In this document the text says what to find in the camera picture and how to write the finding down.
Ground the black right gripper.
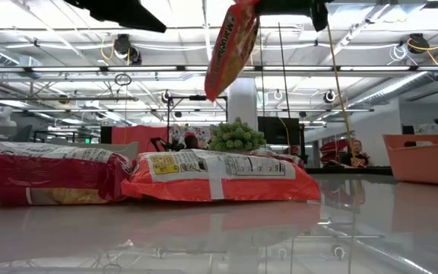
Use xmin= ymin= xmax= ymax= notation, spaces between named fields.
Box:
xmin=257 ymin=0 xmax=330 ymax=33

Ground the orange Maruchan ramen pack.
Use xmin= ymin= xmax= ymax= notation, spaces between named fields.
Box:
xmin=204 ymin=0 xmax=261 ymax=102
xmin=121 ymin=148 xmax=322 ymax=202

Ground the maroon Maruchan ramen pack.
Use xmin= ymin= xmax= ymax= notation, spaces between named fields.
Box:
xmin=249 ymin=147 xmax=306 ymax=170
xmin=0 ymin=141 xmax=133 ymax=207

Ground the black ceiling device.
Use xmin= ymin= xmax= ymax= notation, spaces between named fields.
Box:
xmin=113 ymin=33 xmax=143 ymax=65
xmin=407 ymin=33 xmax=431 ymax=55

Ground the black monitor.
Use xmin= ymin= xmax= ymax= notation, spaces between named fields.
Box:
xmin=257 ymin=116 xmax=302 ymax=146

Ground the red partition panel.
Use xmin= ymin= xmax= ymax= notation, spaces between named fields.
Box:
xmin=111 ymin=125 xmax=170 ymax=154

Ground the green plant in grey pot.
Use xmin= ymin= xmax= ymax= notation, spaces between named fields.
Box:
xmin=208 ymin=116 xmax=268 ymax=154

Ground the person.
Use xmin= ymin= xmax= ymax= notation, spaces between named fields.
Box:
xmin=339 ymin=139 xmax=371 ymax=168
xmin=182 ymin=132 xmax=201 ymax=150

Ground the red shelving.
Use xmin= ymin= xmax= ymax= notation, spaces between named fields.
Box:
xmin=319 ymin=138 xmax=351 ymax=165

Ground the white statue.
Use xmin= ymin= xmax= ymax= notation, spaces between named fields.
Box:
xmin=0 ymin=105 xmax=17 ymax=139

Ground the salmon plastic bin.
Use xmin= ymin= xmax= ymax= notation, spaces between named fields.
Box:
xmin=382 ymin=116 xmax=438 ymax=187

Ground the thin yellow cord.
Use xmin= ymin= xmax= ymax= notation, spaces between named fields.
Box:
xmin=325 ymin=22 xmax=357 ymax=168

